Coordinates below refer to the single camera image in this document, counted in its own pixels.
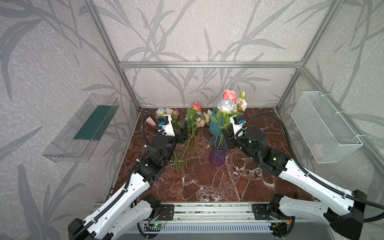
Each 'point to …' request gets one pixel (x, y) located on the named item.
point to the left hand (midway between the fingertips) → (182, 118)
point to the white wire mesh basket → (328, 137)
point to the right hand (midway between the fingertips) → (225, 124)
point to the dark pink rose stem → (192, 118)
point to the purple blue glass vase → (217, 153)
